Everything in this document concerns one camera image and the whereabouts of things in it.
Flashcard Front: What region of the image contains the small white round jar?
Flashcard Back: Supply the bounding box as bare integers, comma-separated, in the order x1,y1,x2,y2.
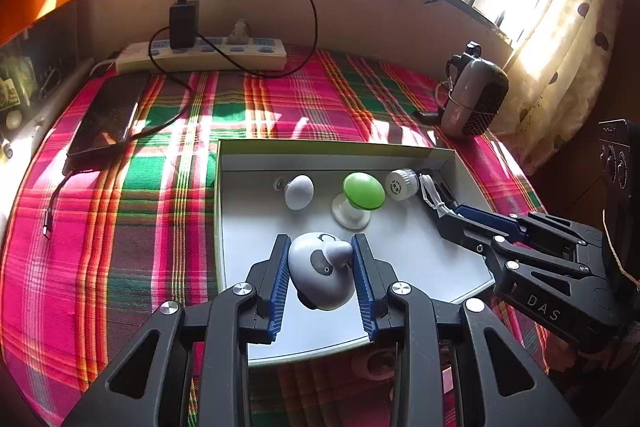
385,168,420,201

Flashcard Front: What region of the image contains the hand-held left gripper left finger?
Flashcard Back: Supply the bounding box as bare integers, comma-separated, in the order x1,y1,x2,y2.
60,233,292,427

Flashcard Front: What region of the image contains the cream power strip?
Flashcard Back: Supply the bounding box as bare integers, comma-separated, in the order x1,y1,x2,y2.
115,38,288,75

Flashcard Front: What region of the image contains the grey panda toy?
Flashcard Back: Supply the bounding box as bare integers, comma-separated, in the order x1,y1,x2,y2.
287,232,357,312

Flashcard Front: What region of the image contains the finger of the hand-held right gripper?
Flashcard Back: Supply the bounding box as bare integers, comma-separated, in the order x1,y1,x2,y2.
456,204,597,259
437,212,590,282

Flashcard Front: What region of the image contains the pink cable winder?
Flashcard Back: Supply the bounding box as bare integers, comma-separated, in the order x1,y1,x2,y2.
350,347,401,383

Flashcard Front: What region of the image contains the white egg-shaped object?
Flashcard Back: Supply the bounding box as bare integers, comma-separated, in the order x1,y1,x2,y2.
285,175,316,210

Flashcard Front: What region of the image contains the green cardboard box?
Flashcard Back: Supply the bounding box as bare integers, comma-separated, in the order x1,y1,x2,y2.
214,138,497,368

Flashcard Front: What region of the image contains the small black stick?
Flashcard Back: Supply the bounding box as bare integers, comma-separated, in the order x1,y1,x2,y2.
414,108,445,126

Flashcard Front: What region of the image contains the black phone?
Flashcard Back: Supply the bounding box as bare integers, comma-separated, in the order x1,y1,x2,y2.
62,73,153,176

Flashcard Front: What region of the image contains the dotted cream curtain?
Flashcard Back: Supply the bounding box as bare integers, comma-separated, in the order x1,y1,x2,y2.
500,0,621,178

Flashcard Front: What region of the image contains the short white USB cable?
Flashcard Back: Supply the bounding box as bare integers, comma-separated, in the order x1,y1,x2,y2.
419,173,453,220

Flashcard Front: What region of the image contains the black device with clear cap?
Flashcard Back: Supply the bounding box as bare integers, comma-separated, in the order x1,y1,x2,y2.
417,167,461,210

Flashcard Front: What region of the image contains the loose black cable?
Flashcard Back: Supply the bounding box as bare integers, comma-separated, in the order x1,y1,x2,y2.
42,167,76,240

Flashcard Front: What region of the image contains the pink green plaid blanket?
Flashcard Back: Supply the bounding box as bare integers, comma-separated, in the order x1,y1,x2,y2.
0,47,566,427

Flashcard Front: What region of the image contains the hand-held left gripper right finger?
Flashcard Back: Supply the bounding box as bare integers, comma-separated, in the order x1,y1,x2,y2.
351,233,583,427

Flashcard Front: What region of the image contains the green printed card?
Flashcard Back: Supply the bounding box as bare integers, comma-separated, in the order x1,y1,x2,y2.
0,57,36,112

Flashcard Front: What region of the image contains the black charger adapter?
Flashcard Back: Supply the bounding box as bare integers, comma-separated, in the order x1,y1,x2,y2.
169,1,201,50

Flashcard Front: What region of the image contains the green mushroom-shaped massager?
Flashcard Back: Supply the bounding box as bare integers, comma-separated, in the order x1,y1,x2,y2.
331,172,387,228

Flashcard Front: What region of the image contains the grey device with black grille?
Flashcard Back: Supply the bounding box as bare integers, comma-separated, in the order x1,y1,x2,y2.
435,41,510,138

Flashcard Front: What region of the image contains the white plug adapter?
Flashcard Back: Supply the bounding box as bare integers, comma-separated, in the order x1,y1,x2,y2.
227,18,251,48

